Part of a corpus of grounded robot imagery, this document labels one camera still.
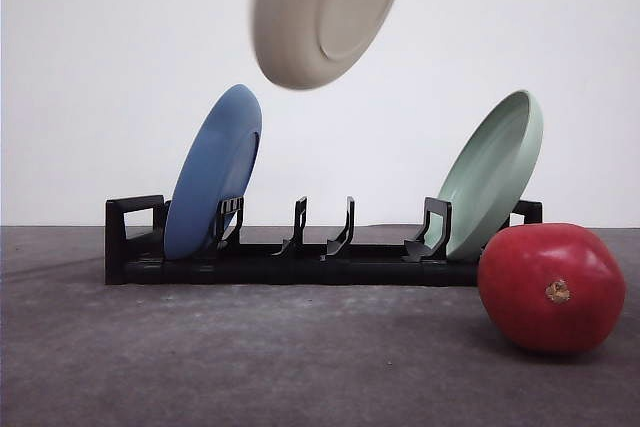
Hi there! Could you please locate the blue plate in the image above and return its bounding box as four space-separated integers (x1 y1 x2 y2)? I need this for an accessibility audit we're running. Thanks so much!
164 84 262 259

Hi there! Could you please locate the green plate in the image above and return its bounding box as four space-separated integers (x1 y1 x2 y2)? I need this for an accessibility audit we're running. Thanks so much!
425 91 544 260

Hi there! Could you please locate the white plate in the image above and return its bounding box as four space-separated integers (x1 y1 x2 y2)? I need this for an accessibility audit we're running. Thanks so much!
252 0 398 90

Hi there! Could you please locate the red pomegranate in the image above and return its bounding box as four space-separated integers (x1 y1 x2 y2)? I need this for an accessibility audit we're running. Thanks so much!
478 222 626 353

